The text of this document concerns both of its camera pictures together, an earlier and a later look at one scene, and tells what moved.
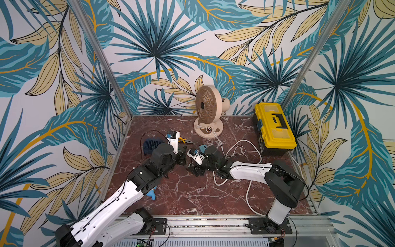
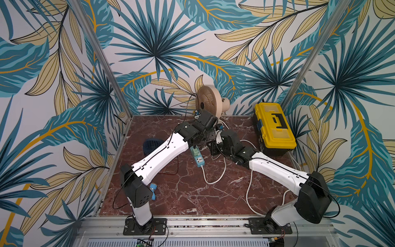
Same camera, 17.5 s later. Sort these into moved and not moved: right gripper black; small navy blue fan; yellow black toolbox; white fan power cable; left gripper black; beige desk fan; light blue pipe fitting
Moved: right gripper black; left gripper black; white fan power cable
Not moved: yellow black toolbox; light blue pipe fitting; small navy blue fan; beige desk fan
